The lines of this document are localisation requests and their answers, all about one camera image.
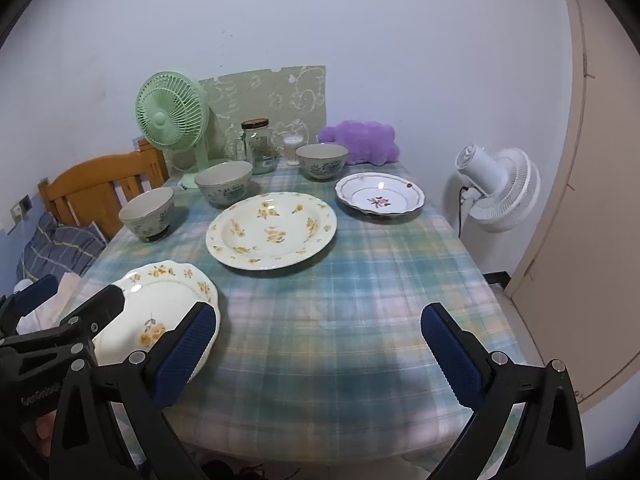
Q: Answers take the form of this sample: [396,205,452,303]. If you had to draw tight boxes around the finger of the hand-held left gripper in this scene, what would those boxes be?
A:
[0,274,60,333]
[59,284,126,334]

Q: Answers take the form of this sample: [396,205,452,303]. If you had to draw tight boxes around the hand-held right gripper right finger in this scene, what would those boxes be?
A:
[420,302,587,480]

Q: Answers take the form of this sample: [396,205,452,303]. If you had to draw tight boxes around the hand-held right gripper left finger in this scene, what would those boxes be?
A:
[47,301,221,480]

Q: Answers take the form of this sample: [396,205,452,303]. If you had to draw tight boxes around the yellow-flowered scalloped plate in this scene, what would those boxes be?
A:
[92,260,221,381]

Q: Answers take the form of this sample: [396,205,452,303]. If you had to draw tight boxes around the floral ceramic bowl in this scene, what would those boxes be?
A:
[118,186,176,243]
[295,143,349,182]
[194,160,254,209]

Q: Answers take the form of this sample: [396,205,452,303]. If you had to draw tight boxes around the large round yellow-flowered plate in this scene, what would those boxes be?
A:
[205,192,339,272]

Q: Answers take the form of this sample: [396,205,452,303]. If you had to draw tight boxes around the pink-flowered scalloped plate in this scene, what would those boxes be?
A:
[334,172,426,219]

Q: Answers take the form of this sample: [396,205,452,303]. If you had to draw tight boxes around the cream cloth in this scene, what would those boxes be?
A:
[12,272,83,336]

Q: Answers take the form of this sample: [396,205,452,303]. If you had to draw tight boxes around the grey plaid pillow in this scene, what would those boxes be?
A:
[15,210,107,283]

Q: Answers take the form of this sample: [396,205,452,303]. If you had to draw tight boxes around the plaid tablecloth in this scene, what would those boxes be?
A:
[65,157,531,471]

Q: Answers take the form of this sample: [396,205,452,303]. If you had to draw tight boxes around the wooden bed headboard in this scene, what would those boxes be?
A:
[38,139,171,241]

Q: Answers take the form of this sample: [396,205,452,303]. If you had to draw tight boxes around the white clip fan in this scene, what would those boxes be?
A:
[454,144,542,234]

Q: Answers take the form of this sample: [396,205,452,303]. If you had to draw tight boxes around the green desk fan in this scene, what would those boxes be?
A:
[134,71,223,190]

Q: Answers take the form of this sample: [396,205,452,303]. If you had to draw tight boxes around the beige door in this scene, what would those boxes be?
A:
[505,0,640,416]

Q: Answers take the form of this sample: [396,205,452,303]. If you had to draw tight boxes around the clear glass mug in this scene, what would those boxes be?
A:
[226,130,251,162]

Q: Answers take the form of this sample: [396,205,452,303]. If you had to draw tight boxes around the glass jar with dark lid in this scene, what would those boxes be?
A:
[241,118,279,176]

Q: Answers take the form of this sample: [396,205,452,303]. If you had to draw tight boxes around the purple plush toy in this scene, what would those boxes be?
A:
[317,120,402,166]

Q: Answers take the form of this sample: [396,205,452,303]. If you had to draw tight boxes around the clear cotton swab container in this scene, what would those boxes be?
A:
[283,132,306,167]

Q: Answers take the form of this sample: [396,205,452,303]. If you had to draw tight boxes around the wall socket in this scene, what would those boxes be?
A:
[11,193,33,221]

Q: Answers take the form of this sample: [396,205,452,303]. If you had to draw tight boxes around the black fan cable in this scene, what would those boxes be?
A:
[456,187,473,238]

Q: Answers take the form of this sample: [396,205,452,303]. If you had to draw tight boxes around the beige patterned placemat on wall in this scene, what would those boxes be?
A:
[198,65,328,161]

